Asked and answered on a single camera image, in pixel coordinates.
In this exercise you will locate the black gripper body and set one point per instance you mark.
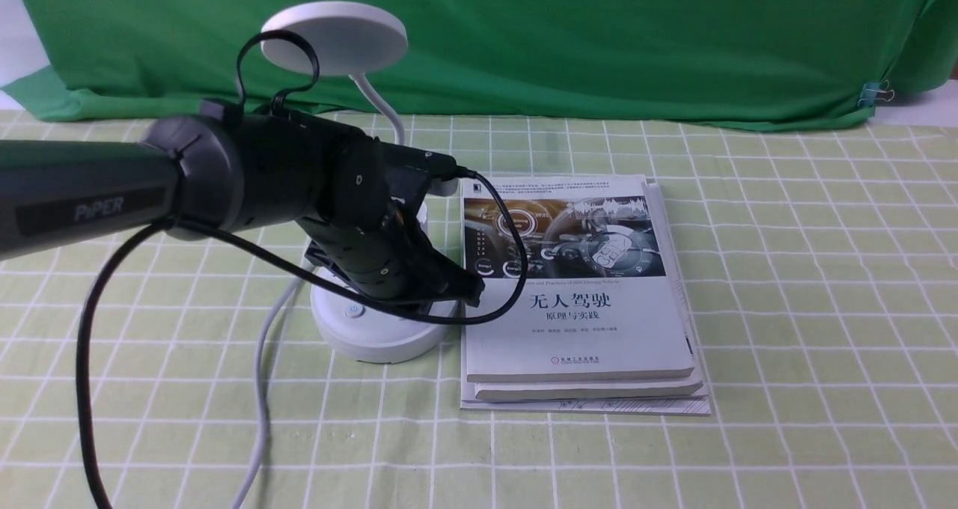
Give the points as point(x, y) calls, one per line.
point(378, 248)

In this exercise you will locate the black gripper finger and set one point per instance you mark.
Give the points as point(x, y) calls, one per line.
point(451, 281)

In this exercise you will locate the white desk lamp with sockets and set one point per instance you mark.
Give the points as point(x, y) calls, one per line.
point(353, 40)

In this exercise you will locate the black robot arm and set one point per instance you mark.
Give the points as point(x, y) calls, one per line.
point(356, 197)

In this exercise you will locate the top book with car cover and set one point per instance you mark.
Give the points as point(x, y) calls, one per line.
point(576, 322)

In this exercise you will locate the green checkered tablecloth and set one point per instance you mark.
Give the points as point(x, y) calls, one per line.
point(821, 272)

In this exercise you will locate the bottom printed paper booklet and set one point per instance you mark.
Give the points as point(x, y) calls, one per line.
point(599, 406)

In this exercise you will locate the green backdrop cloth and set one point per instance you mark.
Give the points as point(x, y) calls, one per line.
point(756, 65)

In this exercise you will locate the teal binder clip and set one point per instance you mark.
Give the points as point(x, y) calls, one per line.
point(875, 94)

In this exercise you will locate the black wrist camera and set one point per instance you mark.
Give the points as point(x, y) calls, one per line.
point(412, 174)

